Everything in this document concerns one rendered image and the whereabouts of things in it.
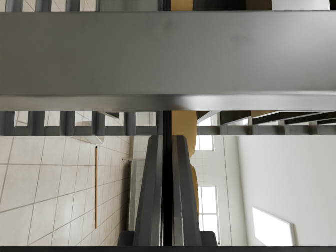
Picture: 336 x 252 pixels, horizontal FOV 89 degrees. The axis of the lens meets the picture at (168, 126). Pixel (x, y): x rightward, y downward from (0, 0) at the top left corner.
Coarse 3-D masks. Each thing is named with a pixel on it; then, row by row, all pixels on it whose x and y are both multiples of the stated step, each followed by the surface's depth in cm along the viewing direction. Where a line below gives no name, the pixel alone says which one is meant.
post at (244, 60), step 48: (0, 48) 6; (48, 48) 6; (96, 48) 6; (144, 48) 6; (192, 48) 6; (240, 48) 6; (288, 48) 6; (0, 96) 6; (48, 96) 6; (96, 96) 6; (144, 96) 6; (192, 96) 6; (240, 96) 6; (288, 96) 6
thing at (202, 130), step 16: (16, 128) 51; (48, 128) 51; (80, 128) 51; (112, 128) 51; (144, 128) 51; (208, 128) 51; (240, 128) 51; (272, 128) 51; (304, 128) 50; (320, 128) 50
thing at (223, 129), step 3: (219, 114) 48; (219, 117) 48; (219, 120) 48; (219, 123) 48; (219, 126) 48; (222, 126) 50; (225, 126) 50; (219, 129) 48; (222, 129) 50; (225, 129) 50; (219, 132) 48; (222, 132) 50; (225, 132) 50
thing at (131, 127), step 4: (124, 112) 48; (128, 112) 51; (132, 112) 51; (124, 116) 48; (128, 116) 51; (132, 116) 51; (124, 120) 48; (128, 120) 51; (132, 120) 51; (124, 124) 48; (128, 124) 50; (132, 124) 50; (124, 128) 48; (128, 128) 50; (132, 128) 50; (124, 132) 48; (128, 132) 50; (132, 132) 50
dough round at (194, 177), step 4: (192, 168) 13; (192, 172) 12; (192, 176) 12; (196, 176) 12; (196, 180) 12; (196, 184) 12; (196, 188) 12; (196, 192) 11; (196, 196) 11; (196, 200) 11; (196, 204) 11
